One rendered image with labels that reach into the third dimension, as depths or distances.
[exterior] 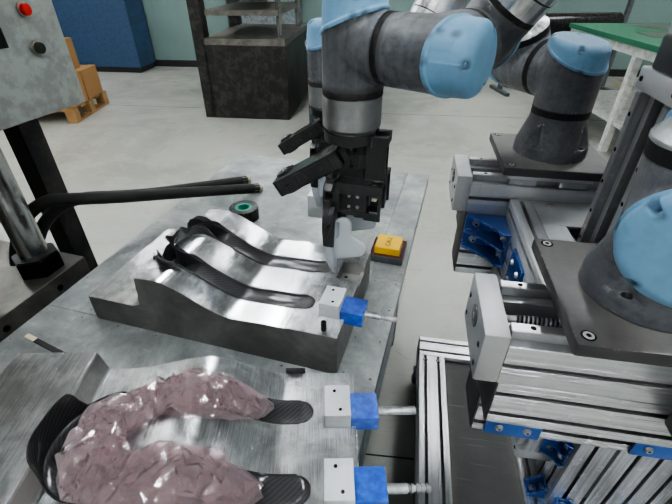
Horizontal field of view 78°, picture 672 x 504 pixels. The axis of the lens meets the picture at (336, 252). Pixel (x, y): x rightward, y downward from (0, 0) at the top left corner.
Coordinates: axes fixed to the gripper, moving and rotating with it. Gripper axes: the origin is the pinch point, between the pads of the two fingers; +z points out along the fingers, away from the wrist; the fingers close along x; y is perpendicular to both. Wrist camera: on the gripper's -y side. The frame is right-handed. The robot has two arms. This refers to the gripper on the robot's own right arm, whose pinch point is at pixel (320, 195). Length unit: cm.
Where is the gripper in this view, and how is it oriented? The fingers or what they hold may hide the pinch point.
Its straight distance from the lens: 95.4
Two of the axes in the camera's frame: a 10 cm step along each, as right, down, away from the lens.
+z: 0.0, 8.2, 5.7
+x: 2.8, -5.5, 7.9
